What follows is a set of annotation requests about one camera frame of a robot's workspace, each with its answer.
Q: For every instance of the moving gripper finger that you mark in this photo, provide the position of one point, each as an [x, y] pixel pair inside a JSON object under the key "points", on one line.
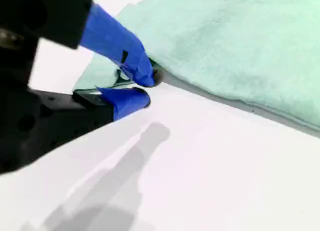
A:
{"points": [[117, 41]]}

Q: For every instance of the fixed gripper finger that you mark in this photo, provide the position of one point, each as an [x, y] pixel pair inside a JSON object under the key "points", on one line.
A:
{"points": [[87, 111]]}

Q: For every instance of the pale green T-shirt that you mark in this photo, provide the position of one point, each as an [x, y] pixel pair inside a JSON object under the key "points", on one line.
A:
{"points": [[225, 41]]}

